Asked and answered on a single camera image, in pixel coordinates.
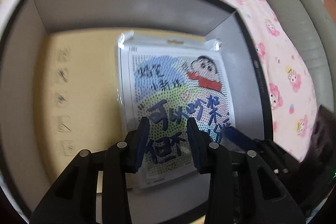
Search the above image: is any cartoon diamond painting kit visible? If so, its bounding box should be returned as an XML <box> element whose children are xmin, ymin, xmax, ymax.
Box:
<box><xmin>117</xmin><ymin>31</ymin><xmax>235</xmax><ymax>189</ymax></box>

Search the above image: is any dark grey storage box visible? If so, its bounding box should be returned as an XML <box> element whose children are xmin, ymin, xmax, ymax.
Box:
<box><xmin>1</xmin><ymin>0</ymin><xmax>273</xmax><ymax>215</ymax></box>

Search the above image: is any grey sofa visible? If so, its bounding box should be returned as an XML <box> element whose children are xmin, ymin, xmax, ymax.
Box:
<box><xmin>266</xmin><ymin>0</ymin><xmax>335</xmax><ymax>110</ymax></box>

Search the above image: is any black camera device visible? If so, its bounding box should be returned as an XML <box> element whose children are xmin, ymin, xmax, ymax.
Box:
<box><xmin>254</xmin><ymin>139</ymin><xmax>300</xmax><ymax>174</ymax></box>

